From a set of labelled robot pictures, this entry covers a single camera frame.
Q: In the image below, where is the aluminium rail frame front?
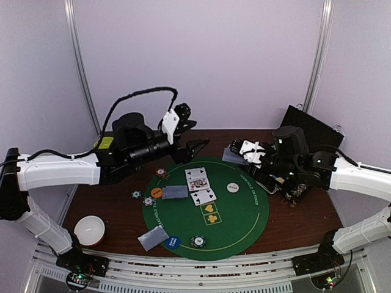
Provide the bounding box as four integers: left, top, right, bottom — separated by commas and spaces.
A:
32, 239, 367, 293

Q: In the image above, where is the chrome case handle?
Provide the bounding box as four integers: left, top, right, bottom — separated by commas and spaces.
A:
256, 181, 281, 195

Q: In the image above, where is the white dealer button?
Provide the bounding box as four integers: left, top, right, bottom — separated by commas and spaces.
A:
227, 183, 239, 193

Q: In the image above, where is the left aluminium post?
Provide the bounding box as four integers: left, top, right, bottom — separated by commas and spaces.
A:
64, 0, 95, 120

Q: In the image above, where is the white bowl red outside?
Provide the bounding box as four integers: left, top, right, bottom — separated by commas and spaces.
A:
73, 215, 106, 247

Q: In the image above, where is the round green poker mat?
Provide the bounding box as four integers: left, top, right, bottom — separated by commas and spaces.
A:
142, 157, 269, 261

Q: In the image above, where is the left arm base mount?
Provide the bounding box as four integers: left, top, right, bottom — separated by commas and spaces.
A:
52, 248, 109, 277

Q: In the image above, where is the poker chip stack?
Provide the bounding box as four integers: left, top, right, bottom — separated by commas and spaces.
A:
156, 168, 169, 181
191, 235, 206, 248

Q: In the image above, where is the left black cable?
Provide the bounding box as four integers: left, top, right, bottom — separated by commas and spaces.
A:
0, 87, 180, 167

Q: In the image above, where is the green tennis ball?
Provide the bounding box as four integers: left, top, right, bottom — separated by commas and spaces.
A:
93, 136, 114, 150

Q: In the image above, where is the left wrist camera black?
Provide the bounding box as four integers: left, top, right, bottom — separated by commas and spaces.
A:
112, 112, 154, 151

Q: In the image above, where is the face-up clubs card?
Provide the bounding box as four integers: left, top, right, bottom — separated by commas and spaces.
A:
190, 189, 217, 206
185, 167, 207, 180

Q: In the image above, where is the right aluminium post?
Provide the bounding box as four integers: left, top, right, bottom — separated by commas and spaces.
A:
302, 0, 334, 114

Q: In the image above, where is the blue small blind button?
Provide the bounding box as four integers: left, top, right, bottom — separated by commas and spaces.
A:
166, 236, 181, 250

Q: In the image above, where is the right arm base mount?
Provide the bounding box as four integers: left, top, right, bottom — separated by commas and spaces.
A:
292, 251, 345, 276

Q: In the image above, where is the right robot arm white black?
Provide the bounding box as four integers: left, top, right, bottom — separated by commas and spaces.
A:
228, 139, 390, 270

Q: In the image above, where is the poker chip stack front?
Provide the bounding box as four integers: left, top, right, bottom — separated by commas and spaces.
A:
191, 235, 206, 248

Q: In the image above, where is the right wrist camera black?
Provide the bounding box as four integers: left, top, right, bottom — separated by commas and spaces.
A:
272, 125, 309, 159

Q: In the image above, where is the playing card deck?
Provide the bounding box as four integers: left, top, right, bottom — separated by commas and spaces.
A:
222, 148, 249, 165

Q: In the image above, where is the orange big blind button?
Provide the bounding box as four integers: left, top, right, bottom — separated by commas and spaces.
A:
150, 187, 163, 198

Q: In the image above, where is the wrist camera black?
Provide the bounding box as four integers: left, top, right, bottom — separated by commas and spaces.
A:
272, 125, 309, 159
112, 112, 154, 151

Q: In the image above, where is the black poker chip case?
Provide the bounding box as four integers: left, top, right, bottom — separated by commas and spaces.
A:
273, 104, 345, 208

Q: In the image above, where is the teal chip off mat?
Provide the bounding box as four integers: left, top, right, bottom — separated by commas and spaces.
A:
131, 190, 142, 199

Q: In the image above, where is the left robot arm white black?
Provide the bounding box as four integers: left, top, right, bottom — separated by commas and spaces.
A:
1, 123, 209, 271

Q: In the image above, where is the aluminium post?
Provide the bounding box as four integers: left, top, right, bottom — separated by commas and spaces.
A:
64, 0, 95, 120
302, 0, 334, 114

